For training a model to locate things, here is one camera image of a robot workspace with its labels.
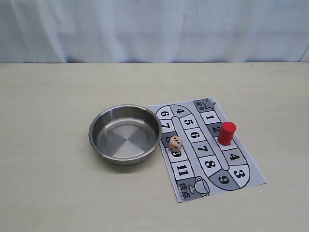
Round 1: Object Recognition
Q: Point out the stainless steel round bowl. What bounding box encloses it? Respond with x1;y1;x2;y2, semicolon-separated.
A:
88;104;162;166

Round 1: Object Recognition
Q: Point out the wooden die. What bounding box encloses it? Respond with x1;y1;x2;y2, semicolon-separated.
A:
169;136;183;152

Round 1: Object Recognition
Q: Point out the red cylinder game piece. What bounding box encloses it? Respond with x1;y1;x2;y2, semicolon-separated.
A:
218;121;237;146

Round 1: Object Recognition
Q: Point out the paper number game board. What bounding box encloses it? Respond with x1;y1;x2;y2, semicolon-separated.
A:
149;97;267;203

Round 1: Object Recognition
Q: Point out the white backdrop curtain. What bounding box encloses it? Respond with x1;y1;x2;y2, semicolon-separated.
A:
0;0;309;63

